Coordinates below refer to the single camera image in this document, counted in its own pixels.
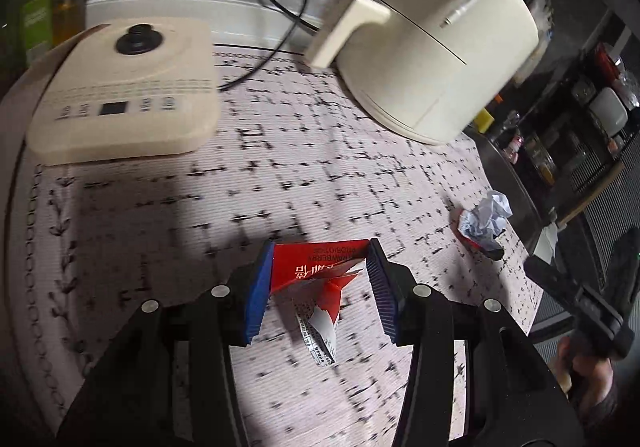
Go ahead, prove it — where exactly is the patterned grey table mat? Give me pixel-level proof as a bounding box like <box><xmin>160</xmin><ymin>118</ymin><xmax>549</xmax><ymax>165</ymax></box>
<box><xmin>0</xmin><ymin>41</ymin><xmax>547</xmax><ymax>447</ymax></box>

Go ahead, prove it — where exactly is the cream induction cooker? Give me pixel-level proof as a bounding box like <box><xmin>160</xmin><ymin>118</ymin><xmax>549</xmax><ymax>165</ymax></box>
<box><xmin>26</xmin><ymin>19</ymin><xmax>223</xmax><ymax>166</ymax></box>

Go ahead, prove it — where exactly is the person's right hand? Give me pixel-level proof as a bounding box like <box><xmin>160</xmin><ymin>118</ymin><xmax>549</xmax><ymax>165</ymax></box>
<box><xmin>556</xmin><ymin>336</ymin><xmax>617</xmax><ymax>400</ymax></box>

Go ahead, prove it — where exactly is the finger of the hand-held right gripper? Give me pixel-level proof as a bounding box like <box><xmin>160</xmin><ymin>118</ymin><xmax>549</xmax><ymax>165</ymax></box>
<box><xmin>524</xmin><ymin>254</ymin><xmax>583</xmax><ymax>313</ymax></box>

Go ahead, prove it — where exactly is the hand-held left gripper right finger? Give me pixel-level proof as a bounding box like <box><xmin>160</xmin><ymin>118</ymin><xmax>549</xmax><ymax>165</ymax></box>
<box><xmin>366</xmin><ymin>237</ymin><xmax>587</xmax><ymax>447</ymax></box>

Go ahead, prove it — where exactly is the black power cable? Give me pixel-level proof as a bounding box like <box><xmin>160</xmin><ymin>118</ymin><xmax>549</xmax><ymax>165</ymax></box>
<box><xmin>192</xmin><ymin>0</ymin><xmax>321</xmax><ymax>92</ymax></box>

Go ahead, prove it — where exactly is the dark dish rack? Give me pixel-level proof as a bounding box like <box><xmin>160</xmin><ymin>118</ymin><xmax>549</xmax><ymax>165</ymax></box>
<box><xmin>520</xmin><ymin>39</ymin><xmax>640</xmax><ymax>192</ymax></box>

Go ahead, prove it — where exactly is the wooden cutting board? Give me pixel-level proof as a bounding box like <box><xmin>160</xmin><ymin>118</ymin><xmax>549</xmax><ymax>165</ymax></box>
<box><xmin>556</xmin><ymin>162</ymin><xmax>631</xmax><ymax>230</ymax></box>

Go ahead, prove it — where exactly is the cream electric kettle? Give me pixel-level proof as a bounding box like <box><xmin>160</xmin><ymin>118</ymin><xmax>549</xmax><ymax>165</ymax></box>
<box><xmin>305</xmin><ymin>0</ymin><xmax>543</xmax><ymax>145</ymax></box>

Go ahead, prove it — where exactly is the red white carton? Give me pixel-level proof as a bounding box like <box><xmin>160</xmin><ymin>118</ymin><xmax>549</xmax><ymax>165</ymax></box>
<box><xmin>269</xmin><ymin>241</ymin><xmax>372</xmax><ymax>368</ymax></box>

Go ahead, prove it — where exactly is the steel sink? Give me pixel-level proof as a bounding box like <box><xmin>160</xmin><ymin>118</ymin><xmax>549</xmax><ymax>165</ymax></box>
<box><xmin>469</xmin><ymin>129</ymin><xmax>547</xmax><ymax>250</ymax></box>

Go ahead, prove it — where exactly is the crumpled white blue wrapper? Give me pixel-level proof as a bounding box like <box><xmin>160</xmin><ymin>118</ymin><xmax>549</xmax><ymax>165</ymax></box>
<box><xmin>452</xmin><ymin>191</ymin><xmax>515</xmax><ymax>262</ymax></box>

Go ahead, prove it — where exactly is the person's right forearm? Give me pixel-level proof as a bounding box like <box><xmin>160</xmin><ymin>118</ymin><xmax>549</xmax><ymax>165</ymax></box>
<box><xmin>575</xmin><ymin>379</ymin><xmax>623</xmax><ymax>430</ymax></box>

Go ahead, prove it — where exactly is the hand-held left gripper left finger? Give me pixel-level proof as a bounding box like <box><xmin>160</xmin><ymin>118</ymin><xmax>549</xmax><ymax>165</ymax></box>
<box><xmin>57</xmin><ymin>241</ymin><xmax>277</xmax><ymax>447</ymax></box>

